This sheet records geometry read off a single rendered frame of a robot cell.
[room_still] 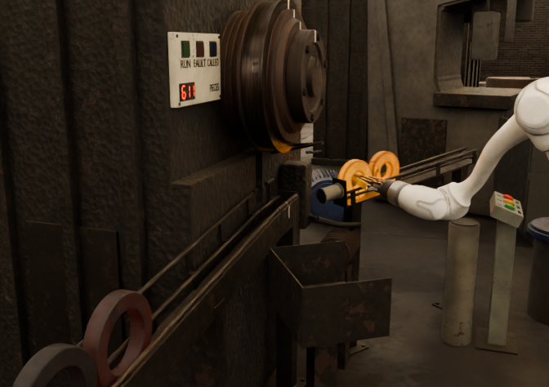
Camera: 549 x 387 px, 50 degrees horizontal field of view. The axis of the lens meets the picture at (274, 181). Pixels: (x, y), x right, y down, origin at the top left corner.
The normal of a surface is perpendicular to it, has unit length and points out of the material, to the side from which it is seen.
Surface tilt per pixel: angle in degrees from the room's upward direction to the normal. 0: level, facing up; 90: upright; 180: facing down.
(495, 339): 90
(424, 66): 90
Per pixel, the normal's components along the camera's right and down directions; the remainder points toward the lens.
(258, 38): -0.28, -0.31
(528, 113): -0.65, 0.12
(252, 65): -0.33, 0.04
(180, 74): 0.95, 0.07
